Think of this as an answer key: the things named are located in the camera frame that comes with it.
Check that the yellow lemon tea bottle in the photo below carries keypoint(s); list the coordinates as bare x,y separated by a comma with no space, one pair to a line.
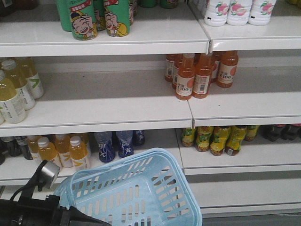
203,138
237,135
251,132
188,136
220,136

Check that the dark drink bottle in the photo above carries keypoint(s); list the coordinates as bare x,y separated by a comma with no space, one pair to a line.
23,144
12,146

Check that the blue sports drink bottle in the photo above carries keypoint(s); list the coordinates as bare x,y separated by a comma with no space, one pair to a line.
138,137
105,147
125,139

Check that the orange vitamin drink bottle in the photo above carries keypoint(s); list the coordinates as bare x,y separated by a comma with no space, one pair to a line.
48,151
34,148
62,143
79,154

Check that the plastic cola bottle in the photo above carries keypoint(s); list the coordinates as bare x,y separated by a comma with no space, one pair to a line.
272,132
291,131

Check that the green cartoon drink can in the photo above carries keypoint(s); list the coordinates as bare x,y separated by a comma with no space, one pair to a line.
82,18
117,17

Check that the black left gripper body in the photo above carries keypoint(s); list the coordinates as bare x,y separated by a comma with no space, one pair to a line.
48,212

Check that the light blue plastic basket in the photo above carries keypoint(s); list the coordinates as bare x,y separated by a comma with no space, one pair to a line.
144,189

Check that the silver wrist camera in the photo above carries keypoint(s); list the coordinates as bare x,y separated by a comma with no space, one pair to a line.
47,173

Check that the white metal shelf unit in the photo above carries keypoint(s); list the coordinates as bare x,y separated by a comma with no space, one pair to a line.
109,84

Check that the white peach drink bottle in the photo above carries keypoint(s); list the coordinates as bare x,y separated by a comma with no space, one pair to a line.
216,12
239,12
260,12

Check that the orange C100 juice bottle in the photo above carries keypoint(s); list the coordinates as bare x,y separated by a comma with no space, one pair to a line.
186,77
227,70
203,74

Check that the pale yellow drink bottle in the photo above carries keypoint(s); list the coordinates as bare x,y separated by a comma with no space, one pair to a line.
11,105
29,71
14,73

